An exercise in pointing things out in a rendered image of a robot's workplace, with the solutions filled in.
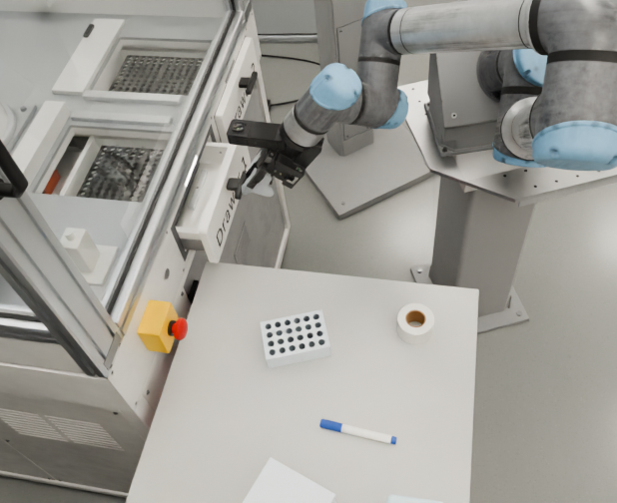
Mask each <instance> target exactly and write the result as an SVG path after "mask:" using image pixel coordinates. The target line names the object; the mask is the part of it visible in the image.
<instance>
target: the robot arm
mask: <svg viewBox="0 0 617 503"><path fill-rule="evenodd" d="M474 51H481V53H480V55H479V58H478V61H477V66H476V75H477V80H478V83H479V85H480V87H481V89H482V90H483V92H484V93H485V94H486V95H487V96H488V97H489V98H491V99H492V100H494V101H496V102H499V103H500V104H499V111H498V118H497V124H496V131H495V138H494V141H493V144H492V148H493V153H492V155H493V158H494V160H496V161H497V162H500V163H504V164H507V165H513V166H519V167H528V168H546V167H549V168H554V169H561V170H571V171H607V170H611V169H614V168H616V167H617V0H468V1H460V2H451V3H442V4H434V5H425V6H417V7H408V8H407V4H406V2H405V1H404V0H367V1H366V3H365V6H364V12H363V18H362V20H361V35H360V44H359V53H358V61H357V68H356V72H355V71H354V70H352V69H348V68H347V67H346V66H345V65H344V64H340V63H333V64H329V65H327V66H326V67H325V68H324V69H323V70H322V71H321V72H320V73H319V74H318V75H317V76H315V77H314V79H313V80H312V81H311V83H310V85H309V87H308V88H307V89H306V91H305V92H304V93H303V95H302V96H301V97H300V98H299V100H298V101H297V102H296V104H295V105H294V106H293V107H292V109H291V110H290V111H289V112H288V114H287V115H286V116H285V119H284V120H283V122H282V123H281V124H275V123H266V122H257V121H248V120H238V119H232V120H231V123H230V125H229V128H228V130H227V137H228V142H229V144H231V145H239V146H248V147H257V148H260V150H259V152H258V153H257V155H256V157H255V158H254V160H253V161H252V163H251V165H250V166H249V168H248V170H247V172H246V175H247V180H246V181H245V183H244V184H243V185H242V194H243V195H247V194H248V193H255V194H258V195H262V196H265V197H271V196H273V195H274V193H275V192H274V191H273V189H272V188H271V187H270V186H269V183H270V181H271V180H272V177H271V175H273V176H275V178H277V179H279V180H281V181H283V182H282V185H284V186H286V187H288V188H290V189H292V188H293V187H294V186H295V185H296V183H297V182H298V181H299V180H300V179H301V178H302V177H303V176H304V175H305V171H306V168H307V167H308V166H309V165H310V163H311V162H312V161H313V160H314V159H315V158H316V157H317V156H318V155H319V154H320V153H321V149H322V144H323V141H324V138H323V136H324V135H325V134H326V133H327V132H328V130H329V129H330V128H331V127H332V126H333V125H334V124H335V123H341V124H349V125H357V126H364V127H371V128H373V129H389V130H391V129H395V128H397V127H399V126H400V125H401V124H402V123H403V121H404V120H405V118H406V116H407V113H408V102H407V96H406V94H405V93H404V92H403V91H402V90H400V89H399V88H397V83H398V75H399V67H400V59H401V55H408V54H430V53H452V52H474ZM299 168H300V169H299ZM300 170H302V172H300ZM295 177H297V178H298V179H297V180H296V181H295V182H294V183H293V184H291V183H289V182H287V180H290V181H293V180H294V179H295Z"/></svg>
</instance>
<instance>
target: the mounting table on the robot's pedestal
mask: <svg viewBox="0 0 617 503"><path fill-rule="evenodd" d="M427 86H428V80H426V81H421V82H417V83H413V84H408V85H404V86H400V87H397V88H399V89H400V90H402V91H403V92H404V93H405V94H406V96H407V102H408V113H407V116H406V118H405V121H406V123H407V125H408V128H409V130H410V132H411V134H412V136H413V138H414V140H415V142H416V144H417V146H418V148H419V150H420V153H421V155H422V157H423V159H424V161H425V163H426V165H427V167H428V169H429V171H430V172H431V173H434V174H437V175H440V176H442V177H445V178H448V179H450V180H453V181H456V182H459V183H461V184H464V185H467V186H470V187H472V188H475V189H478V190H481V191H483V192H486V193H489V194H492V195H494V196H497V197H500V198H503V199H505V200H508V201H511V202H514V203H517V202H519V203H518V206H519V207H522V206H526V205H531V204H535V203H539V202H543V201H547V200H551V199H555V198H559V197H563V196H567V195H571V194H575V193H579V192H583V191H587V190H591V189H595V188H599V187H603V186H607V185H611V184H615V183H617V167H616V168H614V169H611V170H607V171H571V170H561V169H554V168H549V167H546V168H528V167H523V168H519V169H515V170H511V171H507V172H503V173H499V174H494V175H490V176H486V177H482V178H478V179H474V180H470V181H466V180H465V178H464V176H463V174H462V172H461V170H460V168H459V166H458V165H457V163H456V162H455V160H454V158H453V156H447V157H441V156H440V153H439V150H438V148H437V145H436V142H435V139H434V135H433V132H432V129H431V126H430V123H429V120H428V117H427V114H426V111H425V108H424V103H427V102H429V98H428V95H427Z"/></svg>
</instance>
